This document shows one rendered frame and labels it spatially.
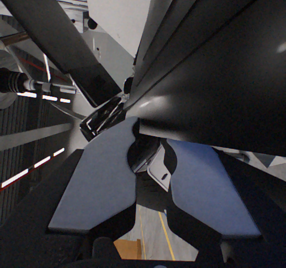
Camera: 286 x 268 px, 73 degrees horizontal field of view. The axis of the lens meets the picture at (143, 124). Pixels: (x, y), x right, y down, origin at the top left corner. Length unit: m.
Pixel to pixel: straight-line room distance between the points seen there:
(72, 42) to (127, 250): 8.04
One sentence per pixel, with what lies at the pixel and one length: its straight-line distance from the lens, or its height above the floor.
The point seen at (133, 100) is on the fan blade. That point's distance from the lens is 0.17.
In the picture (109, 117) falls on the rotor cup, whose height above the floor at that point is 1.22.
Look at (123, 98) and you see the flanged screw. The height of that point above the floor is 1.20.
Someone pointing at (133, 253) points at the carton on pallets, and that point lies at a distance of 8.31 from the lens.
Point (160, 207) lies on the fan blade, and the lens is 0.58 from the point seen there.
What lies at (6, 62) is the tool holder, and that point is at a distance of 0.29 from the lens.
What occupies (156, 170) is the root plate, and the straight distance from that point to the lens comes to 0.31.
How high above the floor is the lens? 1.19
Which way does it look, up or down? 5 degrees down
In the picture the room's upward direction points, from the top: 82 degrees counter-clockwise
